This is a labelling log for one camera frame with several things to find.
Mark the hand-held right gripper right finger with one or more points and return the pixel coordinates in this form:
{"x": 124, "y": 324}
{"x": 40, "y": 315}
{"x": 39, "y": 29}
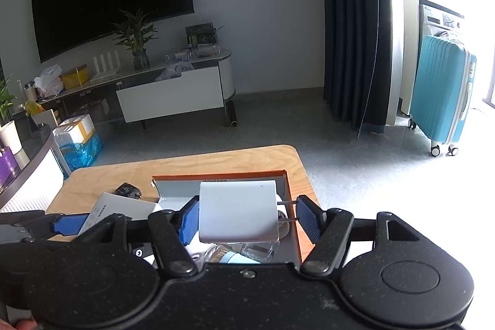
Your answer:
{"x": 309, "y": 216}

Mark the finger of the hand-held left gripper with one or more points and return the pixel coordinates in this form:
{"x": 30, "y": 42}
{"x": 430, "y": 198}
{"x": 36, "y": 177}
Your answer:
{"x": 71, "y": 225}

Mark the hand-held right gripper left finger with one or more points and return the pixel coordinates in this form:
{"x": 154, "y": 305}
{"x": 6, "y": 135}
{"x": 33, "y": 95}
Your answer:
{"x": 189, "y": 221}

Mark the orange-edged cardboard box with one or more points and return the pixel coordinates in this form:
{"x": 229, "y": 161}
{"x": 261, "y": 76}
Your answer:
{"x": 176, "y": 192}

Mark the white wall charger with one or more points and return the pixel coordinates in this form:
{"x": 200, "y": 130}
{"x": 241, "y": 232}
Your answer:
{"x": 238, "y": 212}

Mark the person's left hand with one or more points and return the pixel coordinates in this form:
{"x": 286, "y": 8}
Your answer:
{"x": 17, "y": 325}

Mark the curved white counter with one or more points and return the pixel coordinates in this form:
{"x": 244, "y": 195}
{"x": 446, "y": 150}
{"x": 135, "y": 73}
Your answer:
{"x": 34, "y": 179}

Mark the small white box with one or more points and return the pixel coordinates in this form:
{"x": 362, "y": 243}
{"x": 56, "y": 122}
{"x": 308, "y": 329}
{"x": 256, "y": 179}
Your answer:
{"x": 120, "y": 210}

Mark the purple box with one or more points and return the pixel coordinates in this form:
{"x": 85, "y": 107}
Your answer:
{"x": 7, "y": 167}

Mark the blue plastic bag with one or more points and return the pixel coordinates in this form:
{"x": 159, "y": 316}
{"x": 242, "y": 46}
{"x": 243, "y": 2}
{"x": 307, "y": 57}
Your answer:
{"x": 83, "y": 156}

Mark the white cup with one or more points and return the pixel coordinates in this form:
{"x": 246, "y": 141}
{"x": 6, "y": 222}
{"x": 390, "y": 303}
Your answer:
{"x": 9, "y": 136}

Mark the white and yellow carton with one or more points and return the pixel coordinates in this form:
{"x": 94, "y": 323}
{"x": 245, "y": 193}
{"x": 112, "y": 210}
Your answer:
{"x": 75, "y": 129}

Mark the black roll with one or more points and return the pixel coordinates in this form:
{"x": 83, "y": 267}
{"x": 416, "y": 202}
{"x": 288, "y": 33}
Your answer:
{"x": 231, "y": 114}

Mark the white tv cabinet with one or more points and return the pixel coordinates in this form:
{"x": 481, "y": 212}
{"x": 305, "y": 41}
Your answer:
{"x": 170, "y": 94}

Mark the leafy green plant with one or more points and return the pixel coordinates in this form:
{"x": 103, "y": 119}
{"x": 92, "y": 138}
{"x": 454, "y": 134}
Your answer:
{"x": 6, "y": 98}

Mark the white plastic bag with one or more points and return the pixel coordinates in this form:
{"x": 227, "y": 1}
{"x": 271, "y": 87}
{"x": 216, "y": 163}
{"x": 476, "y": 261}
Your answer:
{"x": 48, "y": 81}

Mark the yellow box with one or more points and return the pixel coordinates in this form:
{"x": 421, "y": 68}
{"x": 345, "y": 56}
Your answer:
{"x": 75, "y": 78}

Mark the white cloth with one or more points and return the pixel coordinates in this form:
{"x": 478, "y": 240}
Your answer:
{"x": 174, "y": 71}

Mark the white router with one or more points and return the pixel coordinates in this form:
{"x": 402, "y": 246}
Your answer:
{"x": 105, "y": 67}

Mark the turquoise suitcase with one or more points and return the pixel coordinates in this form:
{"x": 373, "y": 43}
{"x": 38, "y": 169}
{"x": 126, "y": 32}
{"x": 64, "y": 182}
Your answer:
{"x": 441, "y": 90}

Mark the green printed box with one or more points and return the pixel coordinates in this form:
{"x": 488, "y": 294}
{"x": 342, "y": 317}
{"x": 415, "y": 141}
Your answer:
{"x": 201, "y": 34}

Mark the bamboo plant in glass vase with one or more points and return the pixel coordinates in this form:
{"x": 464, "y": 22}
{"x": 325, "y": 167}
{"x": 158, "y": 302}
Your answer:
{"x": 136, "y": 40}

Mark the dark blue curtain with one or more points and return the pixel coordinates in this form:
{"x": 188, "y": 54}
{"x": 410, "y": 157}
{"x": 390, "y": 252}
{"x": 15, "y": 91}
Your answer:
{"x": 354, "y": 28}

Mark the washing machine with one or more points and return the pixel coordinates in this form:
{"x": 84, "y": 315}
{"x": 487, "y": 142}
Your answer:
{"x": 439, "y": 18}

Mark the black wall charger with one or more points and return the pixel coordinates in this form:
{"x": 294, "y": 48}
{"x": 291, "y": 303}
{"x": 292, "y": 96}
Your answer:
{"x": 128, "y": 191}

